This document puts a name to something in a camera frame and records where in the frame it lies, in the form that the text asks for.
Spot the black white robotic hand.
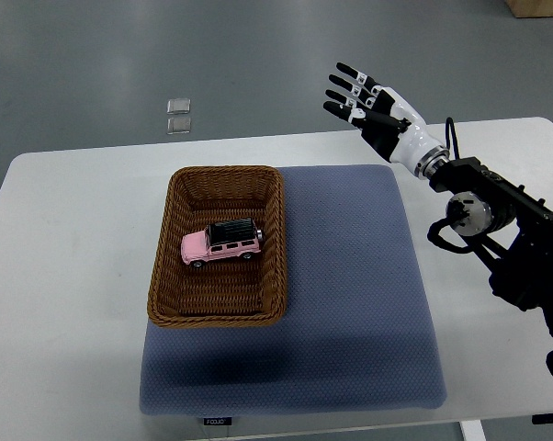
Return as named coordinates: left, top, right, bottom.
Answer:
left=323, top=62, right=449, bottom=179

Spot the white table leg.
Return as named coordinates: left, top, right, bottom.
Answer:
left=459, top=420, right=487, bottom=441

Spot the upper floor socket plate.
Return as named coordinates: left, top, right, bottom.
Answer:
left=166, top=97, right=191, bottom=115

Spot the pink toy car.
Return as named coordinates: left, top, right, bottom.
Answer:
left=180, top=218, right=265, bottom=267

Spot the wooden box corner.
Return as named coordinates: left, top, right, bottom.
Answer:
left=505, top=0, right=553, bottom=18

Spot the blue grey foam mat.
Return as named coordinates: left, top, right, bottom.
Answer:
left=140, top=164, right=446, bottom=417

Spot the brown wicker basket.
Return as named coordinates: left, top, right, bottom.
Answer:
left=147, top=165, right=288, bottom=328

